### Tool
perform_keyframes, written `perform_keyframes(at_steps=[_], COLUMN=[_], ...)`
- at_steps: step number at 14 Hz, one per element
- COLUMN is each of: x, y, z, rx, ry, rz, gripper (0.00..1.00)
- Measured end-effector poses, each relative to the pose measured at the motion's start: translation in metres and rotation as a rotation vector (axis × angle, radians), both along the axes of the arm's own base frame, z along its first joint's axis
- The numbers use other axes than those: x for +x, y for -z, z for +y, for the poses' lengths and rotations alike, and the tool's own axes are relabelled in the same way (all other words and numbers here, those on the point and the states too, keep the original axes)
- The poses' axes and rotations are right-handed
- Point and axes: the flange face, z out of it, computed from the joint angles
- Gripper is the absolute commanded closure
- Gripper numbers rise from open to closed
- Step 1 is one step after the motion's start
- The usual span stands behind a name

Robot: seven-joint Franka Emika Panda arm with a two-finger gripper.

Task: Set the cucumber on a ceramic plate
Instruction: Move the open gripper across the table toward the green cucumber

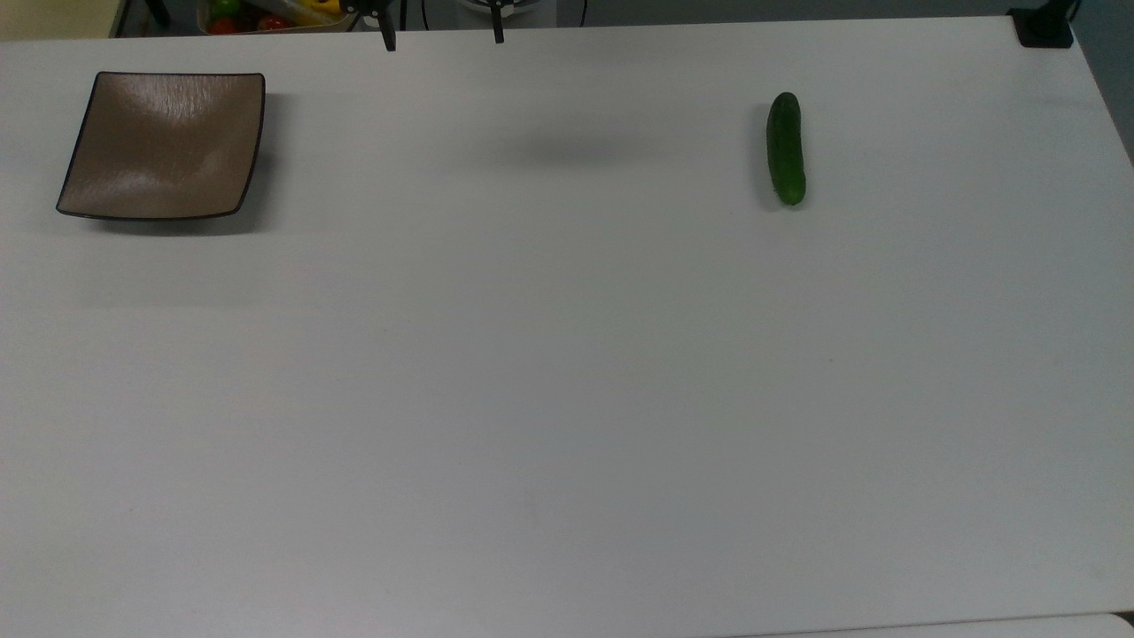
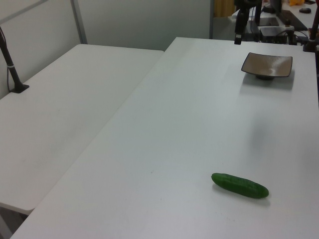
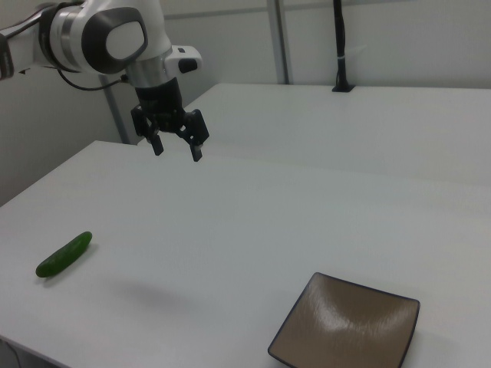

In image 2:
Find grey metal partition post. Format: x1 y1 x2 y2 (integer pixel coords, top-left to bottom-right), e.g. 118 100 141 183
70 0 88 45

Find dark red camera stand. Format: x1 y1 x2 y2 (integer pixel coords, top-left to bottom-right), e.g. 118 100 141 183
302 14 319 52

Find black camera stand pole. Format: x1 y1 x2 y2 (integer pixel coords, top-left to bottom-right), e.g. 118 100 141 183
0 26 30 94

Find green cucumber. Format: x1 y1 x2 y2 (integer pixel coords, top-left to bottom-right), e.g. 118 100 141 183
211 172 270 199

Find square brown ceramic plate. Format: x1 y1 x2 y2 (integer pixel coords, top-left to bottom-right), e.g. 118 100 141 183
240 52 294 81

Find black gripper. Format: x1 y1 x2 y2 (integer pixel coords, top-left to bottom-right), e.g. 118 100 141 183
234 8 250 45

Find white side table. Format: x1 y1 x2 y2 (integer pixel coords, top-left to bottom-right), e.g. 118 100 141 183
0 43 165 216

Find black electronics box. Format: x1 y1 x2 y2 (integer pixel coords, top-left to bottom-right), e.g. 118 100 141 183
259 26 295 45

